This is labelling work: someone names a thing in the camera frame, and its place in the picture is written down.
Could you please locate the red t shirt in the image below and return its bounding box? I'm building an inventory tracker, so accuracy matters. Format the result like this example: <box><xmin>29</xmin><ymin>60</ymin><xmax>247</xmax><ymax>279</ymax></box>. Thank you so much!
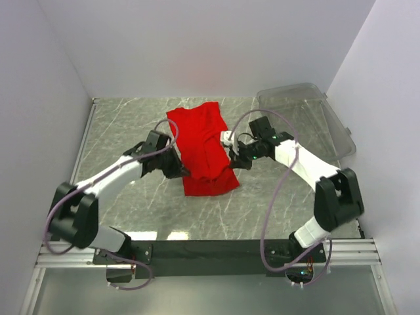
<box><xmin>167</xmin><ymin>102</ymin><xmax>240</xmax><ymax>197</ymax></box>

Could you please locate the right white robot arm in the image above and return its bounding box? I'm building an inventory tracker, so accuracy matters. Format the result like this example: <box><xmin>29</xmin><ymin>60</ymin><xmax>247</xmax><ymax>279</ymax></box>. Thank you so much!
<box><xmin>220</xmin><ymin>117</ymin><xmax>364</xmax><ymax>262</ymax></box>

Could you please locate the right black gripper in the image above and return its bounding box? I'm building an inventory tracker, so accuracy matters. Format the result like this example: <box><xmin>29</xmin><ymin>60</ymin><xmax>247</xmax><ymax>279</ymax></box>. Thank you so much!
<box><xmin>229</xmin><ymin>140</ymin><xmax>263</xmax><ymax>171</ymax></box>

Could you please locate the aluminium rail frame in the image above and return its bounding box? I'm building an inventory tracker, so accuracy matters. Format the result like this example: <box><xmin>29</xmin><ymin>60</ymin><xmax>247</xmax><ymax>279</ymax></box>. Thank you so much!
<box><xmin>20</xmin><ymin>98</ymin><xmax>396</xmax><ymax>314</ymax></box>

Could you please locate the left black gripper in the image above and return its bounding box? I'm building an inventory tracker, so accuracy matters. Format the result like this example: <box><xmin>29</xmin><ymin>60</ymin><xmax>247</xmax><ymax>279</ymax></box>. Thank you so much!
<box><xmin>156</xmin><ymin>145</ymin><xmax>190</xmax><ymax>179</ymax></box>

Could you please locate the clear plastic bin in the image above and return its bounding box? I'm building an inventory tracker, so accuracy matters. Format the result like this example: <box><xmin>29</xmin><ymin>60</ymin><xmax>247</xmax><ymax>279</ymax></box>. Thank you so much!
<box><xmin>257</xmin><ymin>83</ymin><xmax>356</xmax><ymax>163</ymax></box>

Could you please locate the black base crossbar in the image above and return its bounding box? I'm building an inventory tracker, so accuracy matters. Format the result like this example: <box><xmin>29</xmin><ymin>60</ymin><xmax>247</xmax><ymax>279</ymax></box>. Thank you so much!
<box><xmin>93</xmin><ymin>239</ymin><xmax>326</xmax><ymax>277</ymax></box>

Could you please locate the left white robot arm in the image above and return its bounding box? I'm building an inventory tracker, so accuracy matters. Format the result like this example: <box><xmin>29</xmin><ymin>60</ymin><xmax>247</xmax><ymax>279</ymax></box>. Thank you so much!
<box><xmin>45</xmin><ymin>131</ymin><xmax>190</xmax><ymax>264</ymax></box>

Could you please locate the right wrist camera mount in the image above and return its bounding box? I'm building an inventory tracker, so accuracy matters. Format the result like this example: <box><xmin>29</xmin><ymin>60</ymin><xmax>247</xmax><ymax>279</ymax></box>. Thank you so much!
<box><xmin>220</xmin><ymin>131</ymin><xmax>238</xmax><ymax>148</ymax></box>

